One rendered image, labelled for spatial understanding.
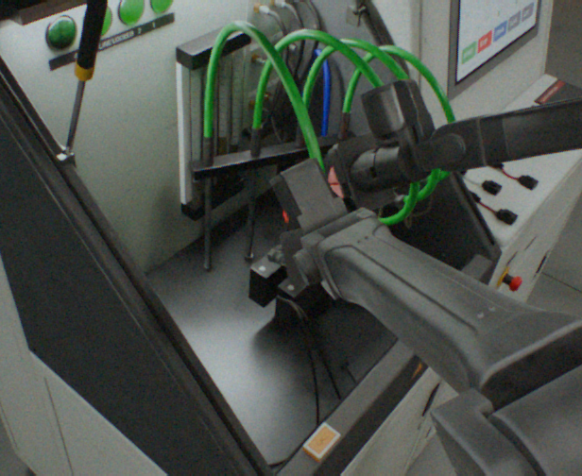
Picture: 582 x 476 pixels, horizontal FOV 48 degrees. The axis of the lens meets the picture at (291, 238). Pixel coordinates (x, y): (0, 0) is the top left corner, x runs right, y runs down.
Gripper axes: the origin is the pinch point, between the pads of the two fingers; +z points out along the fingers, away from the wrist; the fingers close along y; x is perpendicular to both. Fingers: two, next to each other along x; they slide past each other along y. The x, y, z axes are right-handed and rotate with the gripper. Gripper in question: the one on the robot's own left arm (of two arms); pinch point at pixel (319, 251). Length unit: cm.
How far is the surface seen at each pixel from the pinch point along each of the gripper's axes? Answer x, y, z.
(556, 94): -26, -74, 77
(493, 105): -25, -53, 66
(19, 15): -35.1, 30.3, -8.0
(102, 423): 22, 41, 28
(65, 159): -17.2, 28.4, -7.7
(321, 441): 26.7, 4.8, 6.7
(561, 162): -8, -62, 57
